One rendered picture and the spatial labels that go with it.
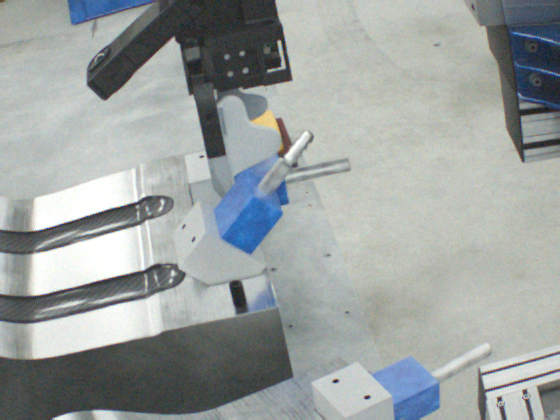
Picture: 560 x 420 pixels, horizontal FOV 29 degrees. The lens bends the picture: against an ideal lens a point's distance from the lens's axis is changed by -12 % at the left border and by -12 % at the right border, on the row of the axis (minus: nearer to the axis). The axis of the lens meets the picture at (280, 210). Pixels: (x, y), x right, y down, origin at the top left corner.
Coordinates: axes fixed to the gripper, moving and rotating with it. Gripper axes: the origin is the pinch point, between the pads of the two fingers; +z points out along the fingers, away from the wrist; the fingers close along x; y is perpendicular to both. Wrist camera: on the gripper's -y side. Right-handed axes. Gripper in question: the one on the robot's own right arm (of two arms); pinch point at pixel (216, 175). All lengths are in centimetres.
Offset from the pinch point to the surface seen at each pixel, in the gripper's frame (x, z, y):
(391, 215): 131, 90, 36
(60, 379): -17.7, 4.6, -16.0
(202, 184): -2.5, -0.9, -1.3
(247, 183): -10.8, -4.7, 1.9
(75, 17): 308, 86, -39
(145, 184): 4.1, 1.5, -6.2
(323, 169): -0.6, 1.2, 8.6
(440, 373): -26.4, 4.6, 11.8
